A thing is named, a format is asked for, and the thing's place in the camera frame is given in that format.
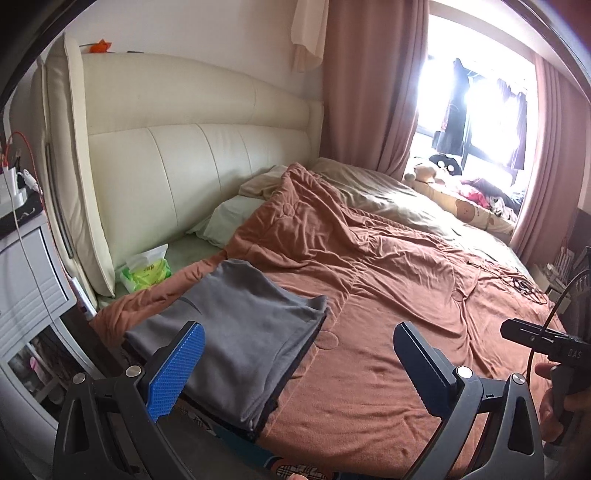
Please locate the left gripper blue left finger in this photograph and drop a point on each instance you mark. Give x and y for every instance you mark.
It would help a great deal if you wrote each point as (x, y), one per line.
(168, 370)

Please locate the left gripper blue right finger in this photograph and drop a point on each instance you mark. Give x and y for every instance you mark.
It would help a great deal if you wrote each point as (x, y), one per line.
(431, 373)

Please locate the grey t-shirt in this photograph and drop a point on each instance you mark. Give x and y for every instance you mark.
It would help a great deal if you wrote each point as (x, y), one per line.
(256, 334)

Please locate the dark hanging clothes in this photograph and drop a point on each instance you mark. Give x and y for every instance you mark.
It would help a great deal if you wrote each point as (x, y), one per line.
(485, 119)

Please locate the person's right hand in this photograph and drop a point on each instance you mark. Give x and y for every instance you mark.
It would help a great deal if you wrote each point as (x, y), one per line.
(550, 426)

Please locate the orange-brown quilt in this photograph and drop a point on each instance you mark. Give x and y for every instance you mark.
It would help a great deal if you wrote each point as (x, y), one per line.
(350, 406)

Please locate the white bedside cabinet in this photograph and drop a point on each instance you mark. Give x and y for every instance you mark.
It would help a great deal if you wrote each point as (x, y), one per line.
(39, 354)
(554, 276)

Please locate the green tissue pack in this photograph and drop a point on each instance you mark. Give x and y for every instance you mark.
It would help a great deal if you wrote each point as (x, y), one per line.
(146, 269)

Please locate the white left bedside cabinet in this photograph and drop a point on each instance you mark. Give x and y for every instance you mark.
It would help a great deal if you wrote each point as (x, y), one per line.
(39, 354)

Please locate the bear print long pillow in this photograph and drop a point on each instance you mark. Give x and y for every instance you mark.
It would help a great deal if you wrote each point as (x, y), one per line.
(466, 210)

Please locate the pale green pillow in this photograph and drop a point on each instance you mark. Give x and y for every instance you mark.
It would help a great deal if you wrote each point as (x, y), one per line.
(218, 228)

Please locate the pink curtain right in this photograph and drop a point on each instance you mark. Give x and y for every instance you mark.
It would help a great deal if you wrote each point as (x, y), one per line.
(557, 176)

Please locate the pink curtain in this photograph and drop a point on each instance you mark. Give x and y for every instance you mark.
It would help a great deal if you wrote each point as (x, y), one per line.
(557, 176)
(374, 53)

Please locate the beige bed sheet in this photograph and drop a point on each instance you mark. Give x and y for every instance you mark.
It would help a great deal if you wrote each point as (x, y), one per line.
(385, 196)

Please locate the plush toy by window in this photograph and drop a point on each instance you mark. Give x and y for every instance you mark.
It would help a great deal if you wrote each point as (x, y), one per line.
(425, 173)

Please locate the cream padded headboard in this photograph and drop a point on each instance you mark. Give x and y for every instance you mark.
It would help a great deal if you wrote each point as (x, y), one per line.
(134, 149)

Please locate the pink curtain left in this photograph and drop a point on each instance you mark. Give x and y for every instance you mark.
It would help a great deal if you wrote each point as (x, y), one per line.
(374, 53)

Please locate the orange toy on headboard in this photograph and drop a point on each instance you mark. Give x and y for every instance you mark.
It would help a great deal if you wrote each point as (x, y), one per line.
(100, 47)

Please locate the cream hanging cloth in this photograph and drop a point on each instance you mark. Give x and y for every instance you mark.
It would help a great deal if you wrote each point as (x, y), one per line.
(308, 32)

